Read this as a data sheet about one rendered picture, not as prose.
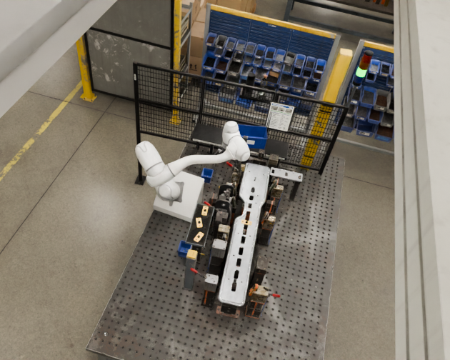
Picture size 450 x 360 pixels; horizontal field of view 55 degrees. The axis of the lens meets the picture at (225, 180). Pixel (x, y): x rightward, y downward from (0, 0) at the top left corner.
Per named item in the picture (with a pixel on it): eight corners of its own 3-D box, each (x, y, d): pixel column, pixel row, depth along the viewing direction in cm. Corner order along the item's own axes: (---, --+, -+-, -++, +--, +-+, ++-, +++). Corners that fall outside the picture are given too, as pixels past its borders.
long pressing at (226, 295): (247, 308, 298) (248, 307, 297) (215, 301, 299) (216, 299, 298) (271, 167, 391) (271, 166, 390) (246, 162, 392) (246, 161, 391)
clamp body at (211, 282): (213, 309, 325) (218, 286, 299) (198, 306, 326) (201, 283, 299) (216, 298, 332) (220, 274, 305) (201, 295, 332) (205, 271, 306)
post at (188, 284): (192, 291, 334) (196, 261, 301) (182, 288, 334) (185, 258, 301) (194, 282, 339) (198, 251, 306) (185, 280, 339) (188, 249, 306)
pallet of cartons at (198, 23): (212, 88, 624) (219, 19, 546) (157, 76, 627) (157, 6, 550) (227, 45, 705) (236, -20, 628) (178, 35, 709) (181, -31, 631)
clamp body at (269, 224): (268, 248, 368) (276, 223, 342) (254, 245, 368) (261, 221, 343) (270, 239, 374) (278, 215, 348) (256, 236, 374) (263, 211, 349)
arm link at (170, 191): (168, 203, 368) (161, 205, 347) (157, 186, 370) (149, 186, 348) (184, 193, 366) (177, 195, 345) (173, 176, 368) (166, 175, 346)
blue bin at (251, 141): (265, 149, 400) (267, 138, 390) (231, 146, 398) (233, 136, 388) (263, 137, 411) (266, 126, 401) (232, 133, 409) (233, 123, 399)
